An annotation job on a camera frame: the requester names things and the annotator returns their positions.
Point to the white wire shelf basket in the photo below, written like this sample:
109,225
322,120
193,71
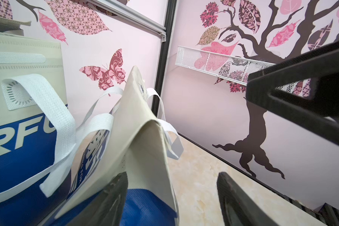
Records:
233,70

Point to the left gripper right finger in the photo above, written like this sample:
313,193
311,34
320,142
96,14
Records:
237,208

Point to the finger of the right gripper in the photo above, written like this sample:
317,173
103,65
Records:
303,90

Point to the takeout bag blue beige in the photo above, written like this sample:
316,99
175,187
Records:
33,107
138,144

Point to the aluminium rail back wall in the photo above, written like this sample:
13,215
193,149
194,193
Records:
129,14

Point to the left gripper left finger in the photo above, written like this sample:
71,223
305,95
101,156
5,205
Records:
107,207

